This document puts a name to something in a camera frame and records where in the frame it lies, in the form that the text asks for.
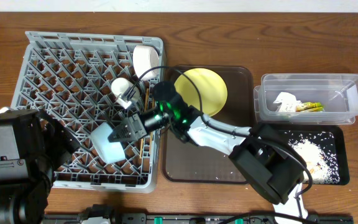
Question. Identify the black plastic tray bin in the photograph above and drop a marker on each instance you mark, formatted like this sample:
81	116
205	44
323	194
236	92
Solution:
339	144

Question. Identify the clear plastic waste bin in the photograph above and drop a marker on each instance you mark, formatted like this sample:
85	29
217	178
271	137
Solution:
337	92

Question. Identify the grey plastic dish rack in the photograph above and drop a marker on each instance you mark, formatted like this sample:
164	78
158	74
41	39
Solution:
69	76

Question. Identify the leftover rice food scraps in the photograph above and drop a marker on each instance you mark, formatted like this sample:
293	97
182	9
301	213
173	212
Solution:
318	151

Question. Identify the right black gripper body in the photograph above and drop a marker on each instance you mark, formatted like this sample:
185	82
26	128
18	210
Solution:
136	126

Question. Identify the white paper napkin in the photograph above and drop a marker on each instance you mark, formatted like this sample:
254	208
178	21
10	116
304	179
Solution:
286	102

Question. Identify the yellow plastic plate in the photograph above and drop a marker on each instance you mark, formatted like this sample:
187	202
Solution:
211	86

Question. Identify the light blue small bowl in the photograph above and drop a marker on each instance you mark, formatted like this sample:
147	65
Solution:
109	152

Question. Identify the pink plastic bowl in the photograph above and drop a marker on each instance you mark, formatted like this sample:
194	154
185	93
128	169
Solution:
144	58

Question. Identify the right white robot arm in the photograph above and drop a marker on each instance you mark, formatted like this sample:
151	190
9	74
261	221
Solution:
271	167

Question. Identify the dark brown serving tray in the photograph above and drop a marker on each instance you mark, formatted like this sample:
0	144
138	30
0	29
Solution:
189	163

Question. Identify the right wooden chopstick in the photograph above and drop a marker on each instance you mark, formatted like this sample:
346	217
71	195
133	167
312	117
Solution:
151	104

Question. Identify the white plastic cup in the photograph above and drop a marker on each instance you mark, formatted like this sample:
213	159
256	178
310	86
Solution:
120	85

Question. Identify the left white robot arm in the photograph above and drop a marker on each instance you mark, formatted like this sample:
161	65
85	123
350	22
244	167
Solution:
33	146

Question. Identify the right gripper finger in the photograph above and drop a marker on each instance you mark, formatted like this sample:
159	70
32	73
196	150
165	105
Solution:
127	125
126	134

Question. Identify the green orange snack wrapper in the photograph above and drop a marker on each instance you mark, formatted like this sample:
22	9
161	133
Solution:
309	107

